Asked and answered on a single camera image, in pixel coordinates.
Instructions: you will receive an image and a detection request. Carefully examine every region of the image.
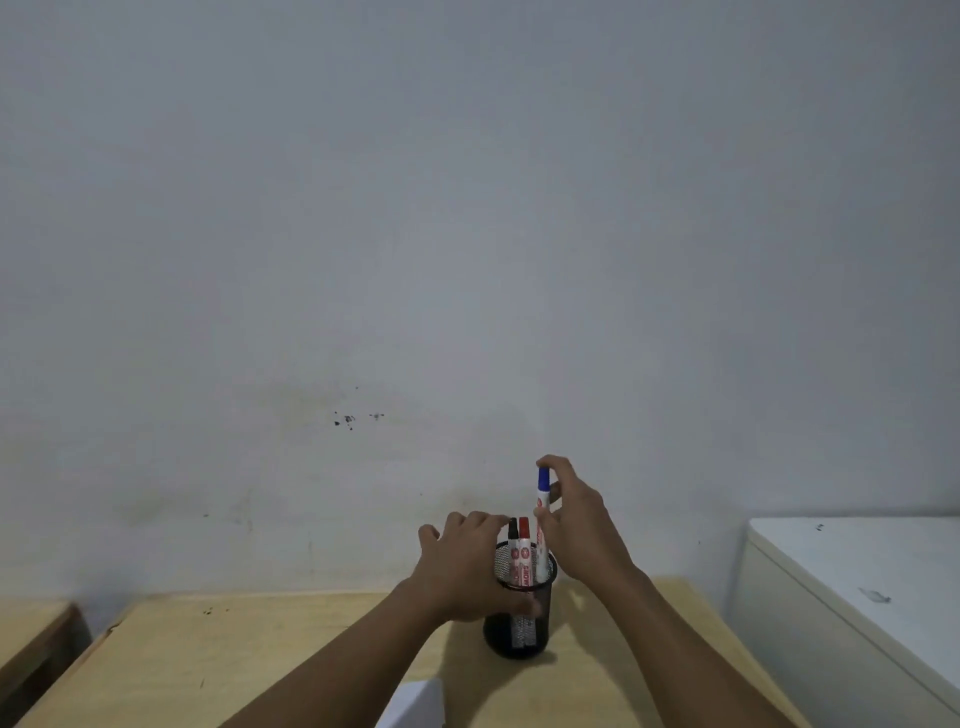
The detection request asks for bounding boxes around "person's left hand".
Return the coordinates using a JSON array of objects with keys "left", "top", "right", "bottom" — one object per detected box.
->
[{"left": 408, "top": 511, "right": 543, "bottom": 625}]

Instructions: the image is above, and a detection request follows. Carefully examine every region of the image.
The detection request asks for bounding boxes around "person's right hand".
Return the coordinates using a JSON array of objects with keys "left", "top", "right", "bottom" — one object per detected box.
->
[{"left": 533, "top": 454, "right": 640, "bottom": 591}]

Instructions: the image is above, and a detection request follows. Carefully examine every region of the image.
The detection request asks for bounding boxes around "black marker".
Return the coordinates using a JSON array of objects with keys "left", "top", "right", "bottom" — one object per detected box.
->
[{"left": 506, "top": 517, "right": 522, "bottom": 650}]

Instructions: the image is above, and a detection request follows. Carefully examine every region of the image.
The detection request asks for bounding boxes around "red marker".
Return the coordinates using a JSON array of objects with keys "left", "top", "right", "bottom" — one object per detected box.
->
[{"left": 517, "top": 515, "right": 538, "bottom": 650}]

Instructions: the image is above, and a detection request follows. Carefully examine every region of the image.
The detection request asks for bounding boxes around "blue marker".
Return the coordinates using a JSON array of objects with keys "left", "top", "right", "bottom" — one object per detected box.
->
[{"left": 534, "top": 466, "right": 553, "bottom": 586}]

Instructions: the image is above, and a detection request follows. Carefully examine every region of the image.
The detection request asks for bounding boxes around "black mesh pen holder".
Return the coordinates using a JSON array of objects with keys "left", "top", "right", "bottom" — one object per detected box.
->
[{"left": 482, "top": 538, "right": 559, "bottom": 662}]

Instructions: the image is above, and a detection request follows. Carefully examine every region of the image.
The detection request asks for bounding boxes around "white paper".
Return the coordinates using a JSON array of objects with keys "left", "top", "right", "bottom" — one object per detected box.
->
[{"left": 374, "top": 677, "right": 446, "bottom": 728}]

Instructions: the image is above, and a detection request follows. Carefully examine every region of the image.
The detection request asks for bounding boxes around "person's left forearm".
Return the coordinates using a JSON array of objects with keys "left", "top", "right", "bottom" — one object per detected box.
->
[{"left": 221, "top": 578, "right": 453, "bottom": 728}]

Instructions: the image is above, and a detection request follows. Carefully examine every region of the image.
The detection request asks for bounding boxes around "person's right forearm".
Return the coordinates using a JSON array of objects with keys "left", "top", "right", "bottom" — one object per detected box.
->
[{"left": 598, "top": 564, "right": 798, "bottom": 728}]

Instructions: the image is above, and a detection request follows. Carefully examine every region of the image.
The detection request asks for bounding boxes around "white cabinet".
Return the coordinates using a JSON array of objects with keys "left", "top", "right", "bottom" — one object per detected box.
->
[{"left": 729, "top": 515, "right": 960, "bottom": 728}]

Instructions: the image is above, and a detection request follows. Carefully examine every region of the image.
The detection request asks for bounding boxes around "wooden side table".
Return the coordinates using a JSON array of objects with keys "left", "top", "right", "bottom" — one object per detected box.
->
[{"left": 0, "top": 598, "right": 93, "bottom": 727}]

